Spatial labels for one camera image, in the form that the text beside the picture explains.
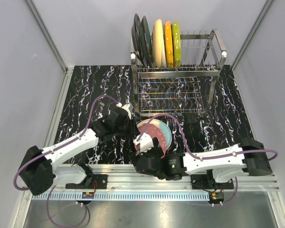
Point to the dark striped rim plate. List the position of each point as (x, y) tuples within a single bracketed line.
[(136, 38)]

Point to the orange polka dot plate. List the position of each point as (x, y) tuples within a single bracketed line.
[(168, 44)]

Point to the yellow plate with drawing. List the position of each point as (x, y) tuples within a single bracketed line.
[(157, 43)]

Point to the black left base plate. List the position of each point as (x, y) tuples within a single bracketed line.
[(98, 180)]

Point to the steel wire dish rack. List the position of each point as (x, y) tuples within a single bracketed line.
[(188, 89)]

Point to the yellow wavy plate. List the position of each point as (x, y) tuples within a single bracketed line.
[(175, 29)]

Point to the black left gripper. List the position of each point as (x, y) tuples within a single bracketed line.
[(134, 129)]

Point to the blue glazed plate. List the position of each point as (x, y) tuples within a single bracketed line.
[(146, 44)]

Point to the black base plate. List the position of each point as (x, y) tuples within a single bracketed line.
[(98, 180), (203, 182)]

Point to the aluminium front rail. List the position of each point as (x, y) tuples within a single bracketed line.
[(123, 177)]

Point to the cream and blue leaf plate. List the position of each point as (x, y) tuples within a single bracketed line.
[(166, 133)]

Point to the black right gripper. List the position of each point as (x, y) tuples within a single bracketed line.
[(157, 149)]

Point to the cream plate with bear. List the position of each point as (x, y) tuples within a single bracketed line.
[(163, 55)]

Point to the slotted cable duct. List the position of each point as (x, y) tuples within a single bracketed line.
[(124, 196)]

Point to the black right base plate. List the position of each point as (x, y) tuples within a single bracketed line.
[(203, 182)]

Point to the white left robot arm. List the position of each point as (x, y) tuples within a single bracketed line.
[(42, 169)]

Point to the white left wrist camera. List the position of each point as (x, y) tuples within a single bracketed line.
[(127, 107)]

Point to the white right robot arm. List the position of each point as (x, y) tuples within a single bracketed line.
[(248, 158)]

